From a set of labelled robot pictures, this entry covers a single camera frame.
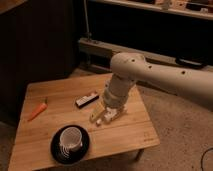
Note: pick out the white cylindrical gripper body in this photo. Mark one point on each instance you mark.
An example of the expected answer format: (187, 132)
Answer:
(116, 92)

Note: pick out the orange toy carrot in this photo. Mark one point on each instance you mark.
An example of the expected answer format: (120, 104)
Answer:
(39, 109)

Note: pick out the wooden folding table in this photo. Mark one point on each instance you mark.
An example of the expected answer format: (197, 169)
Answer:
(31, 151)

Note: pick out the black round plate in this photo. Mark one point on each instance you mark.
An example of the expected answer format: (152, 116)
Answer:
(74, 156)

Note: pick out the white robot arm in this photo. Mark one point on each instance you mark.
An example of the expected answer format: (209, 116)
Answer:
(128, 68)

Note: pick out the black strap handle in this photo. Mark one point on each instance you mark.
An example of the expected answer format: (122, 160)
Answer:
(191, 65)

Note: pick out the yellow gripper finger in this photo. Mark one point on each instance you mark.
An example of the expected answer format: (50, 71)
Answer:
(97, 112)

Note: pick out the white ceramic cup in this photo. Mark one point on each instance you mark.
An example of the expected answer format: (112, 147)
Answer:
(70, 141)

